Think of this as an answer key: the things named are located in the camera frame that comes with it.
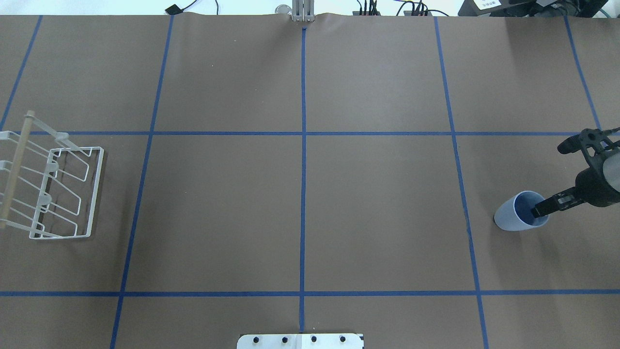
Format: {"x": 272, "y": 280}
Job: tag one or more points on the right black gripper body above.
{"x": 592, "y": 188}

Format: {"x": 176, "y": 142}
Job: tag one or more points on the white wire cup holder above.
{"x": 49, "y": 185}

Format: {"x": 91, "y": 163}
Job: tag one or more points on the aluminium frame post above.
{"x": 303, "y": 11}

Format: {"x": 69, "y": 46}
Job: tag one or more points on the black usb hub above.
{"x": 411, "y": 8}

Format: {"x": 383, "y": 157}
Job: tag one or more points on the black laptop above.
{"x": 531, "y": 8}

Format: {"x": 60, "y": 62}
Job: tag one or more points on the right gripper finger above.
{"x": 561, "y": 201}

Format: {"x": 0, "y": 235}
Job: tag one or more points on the white camera mast pillar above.
{"x": 302, "y": 341}

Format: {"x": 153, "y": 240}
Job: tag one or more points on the light blue plastic cup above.
{"x": 516, "y": 213}

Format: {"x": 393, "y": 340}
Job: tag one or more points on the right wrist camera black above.
{"x": 594, "y": 144}

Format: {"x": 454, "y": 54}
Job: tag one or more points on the small black sensor puck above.
{"x": 174, "y": 10}

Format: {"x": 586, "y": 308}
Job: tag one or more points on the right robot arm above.
{"x": 597, "y": 185}

